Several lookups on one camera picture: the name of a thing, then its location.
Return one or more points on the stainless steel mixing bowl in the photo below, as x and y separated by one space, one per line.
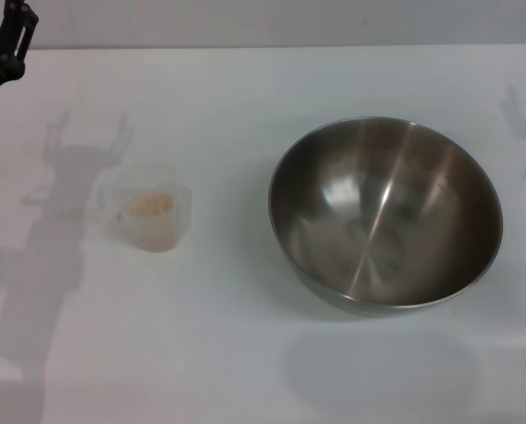
386 212

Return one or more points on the rice grains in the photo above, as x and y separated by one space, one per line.
148 204

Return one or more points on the clear plastic measuring cup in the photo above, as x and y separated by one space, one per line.
157 234

